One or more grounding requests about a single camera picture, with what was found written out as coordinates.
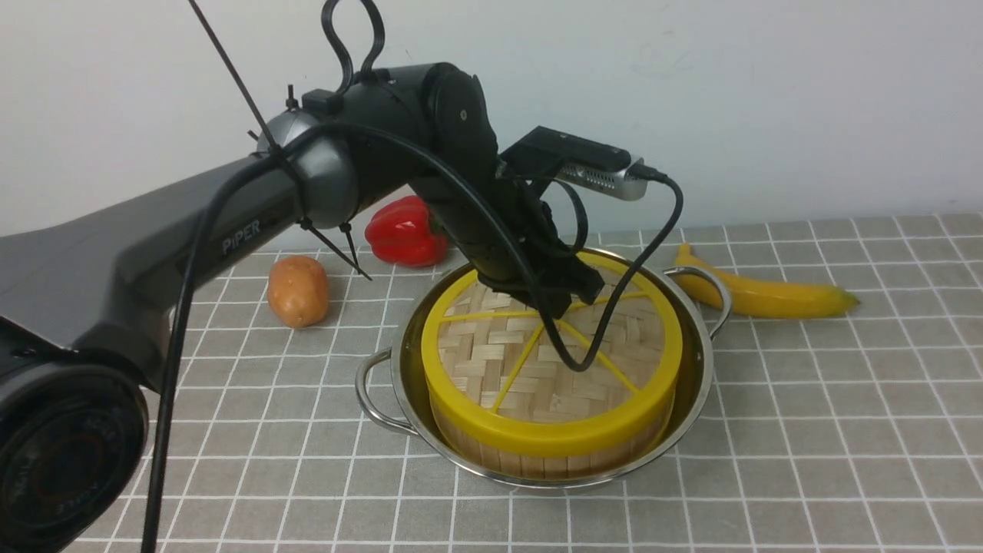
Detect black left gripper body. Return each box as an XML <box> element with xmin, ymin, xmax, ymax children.
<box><xmin>429</xmin><ymin>165</ymin><xmax>604</xmax><ymax>319</ymax></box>

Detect yellow bamboo steamer lid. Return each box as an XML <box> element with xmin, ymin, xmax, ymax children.
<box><xmin>420</xmin><ymin>270</ymin><xmax>684</xmax><ymax>422</ymax></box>

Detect yellow bamboo steamer basket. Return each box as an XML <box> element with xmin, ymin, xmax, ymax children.
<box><xmin>429</xmin><ymin>389</ymin><xmax>676</xmax><ymax>481</ymax></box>

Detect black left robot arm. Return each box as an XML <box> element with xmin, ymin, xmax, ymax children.
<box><xmin>2</xmin><ymin>63</ymin><xmax>603</xmax><ymax>552</ymax></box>

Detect stainless steel pot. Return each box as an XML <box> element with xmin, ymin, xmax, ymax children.
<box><xmin>356</xmin><ymin>265</ymin><xmax>731</xmax><ymax>494</ymax></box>

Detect red bell pepper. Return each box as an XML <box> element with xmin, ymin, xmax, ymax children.
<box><xmin>365</xmin><ymin>195</ymin><xmax>449</xmax><ymax>267</ymax></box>

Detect brown potato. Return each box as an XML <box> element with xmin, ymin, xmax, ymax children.
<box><xmin>267</xmin><ymin>255</ymin><xmax>329</xmax><ymax>329</ymax></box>

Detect yellow banana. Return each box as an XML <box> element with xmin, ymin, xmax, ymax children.
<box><xmin>675</xmin><ymin>243</ymin><xmax>861</xmax><ymax>320</ymax></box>

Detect grey checked tablecloth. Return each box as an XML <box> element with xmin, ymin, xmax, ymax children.
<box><xmin>158</xmin><ymin>214</ymin><xmax>982</xmax><ymax>552</ymax></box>

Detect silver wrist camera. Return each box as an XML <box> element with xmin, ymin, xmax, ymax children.
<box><xmin>499</xmin><ymin>126</ymin><xmax>648</xmax><ymax>202</ymax></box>

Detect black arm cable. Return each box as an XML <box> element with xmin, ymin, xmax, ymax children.
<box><xmin>141</xmin><ymin>0</ymin><xmax>684</xmax><ymax>553</ymax></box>

